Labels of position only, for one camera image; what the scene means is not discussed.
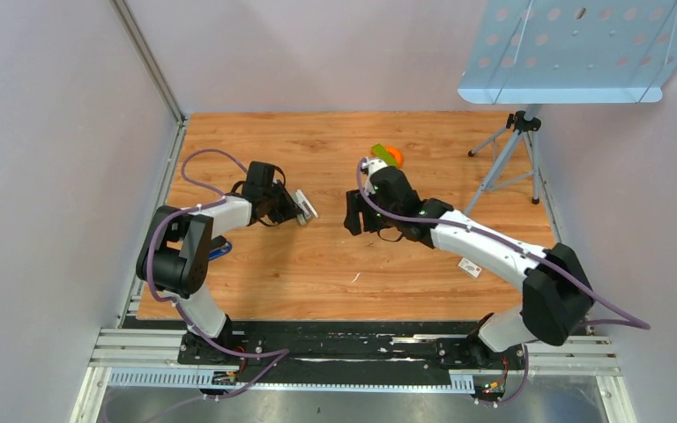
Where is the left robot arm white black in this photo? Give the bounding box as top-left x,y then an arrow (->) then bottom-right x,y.
136,161 -> 317,364

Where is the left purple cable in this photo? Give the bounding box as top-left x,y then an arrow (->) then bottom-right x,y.
145,148 -> 290,401

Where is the grey tripod stand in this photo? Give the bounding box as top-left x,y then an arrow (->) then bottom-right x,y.
464,104 -> 543,215

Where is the green orange tape dispenser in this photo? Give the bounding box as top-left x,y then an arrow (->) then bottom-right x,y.
370,144 -> 405,168

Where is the white slotted cable duct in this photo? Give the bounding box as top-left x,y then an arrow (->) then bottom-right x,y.
108,367 -> 475,394

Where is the purple cable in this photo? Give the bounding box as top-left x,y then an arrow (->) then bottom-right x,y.
355,157 -> 651,407
145,148 -> 290,401

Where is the small white label card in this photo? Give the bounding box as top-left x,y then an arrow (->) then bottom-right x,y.
458,257 -> 482,279

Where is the light blue perforated tray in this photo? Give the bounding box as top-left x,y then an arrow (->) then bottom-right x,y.
458,0 -> 677,105

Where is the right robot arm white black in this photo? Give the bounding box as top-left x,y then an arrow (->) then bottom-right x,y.
344,158 -> 594,368

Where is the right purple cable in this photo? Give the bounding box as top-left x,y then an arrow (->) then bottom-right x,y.
355,157 -> 651,407

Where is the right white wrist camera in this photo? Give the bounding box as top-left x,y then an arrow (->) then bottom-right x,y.
358,157 -> 389,178

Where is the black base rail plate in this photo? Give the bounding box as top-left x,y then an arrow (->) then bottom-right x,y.
92,320 -> 591,391

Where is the beige grey stapler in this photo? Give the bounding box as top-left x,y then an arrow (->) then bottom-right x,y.
293,189 -> 319,226

